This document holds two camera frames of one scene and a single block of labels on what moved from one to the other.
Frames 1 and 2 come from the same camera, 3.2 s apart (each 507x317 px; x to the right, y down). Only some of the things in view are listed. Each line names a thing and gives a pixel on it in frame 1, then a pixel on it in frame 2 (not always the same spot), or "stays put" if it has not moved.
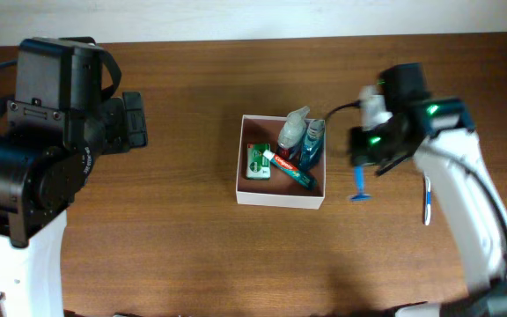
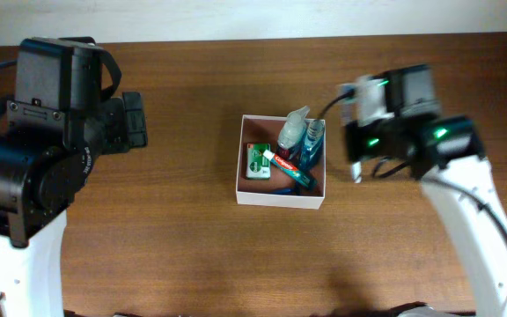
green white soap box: x=258 y=167 stays put
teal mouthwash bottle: x=312 y=150 stays put
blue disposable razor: x=360 y=196 → x=284 y=190
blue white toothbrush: x=428 y=210 → x=356 y=172
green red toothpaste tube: x=290 y=171 stays put
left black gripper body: x=135 y=119 stays put
